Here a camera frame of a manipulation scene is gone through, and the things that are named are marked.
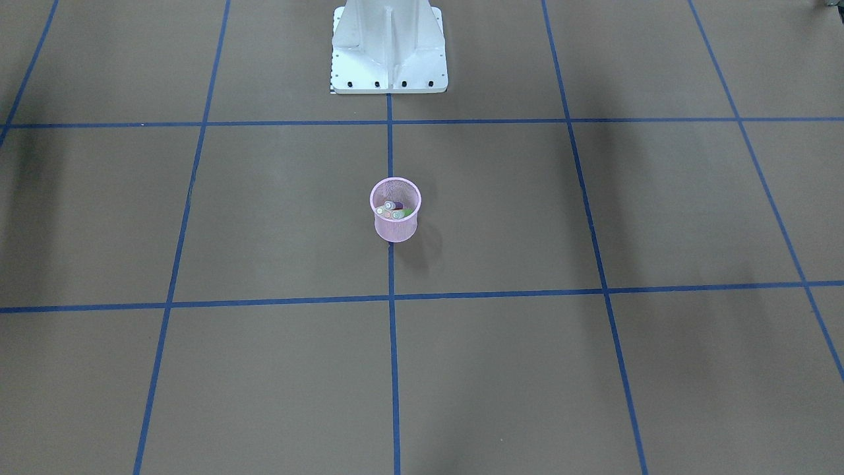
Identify green highlighter pen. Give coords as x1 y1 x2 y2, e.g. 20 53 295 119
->
390 208 414 220

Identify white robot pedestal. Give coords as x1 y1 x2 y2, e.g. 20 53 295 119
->
330 1 449 94

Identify pink mesh pen holder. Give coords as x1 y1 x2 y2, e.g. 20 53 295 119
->
369 177 422 243

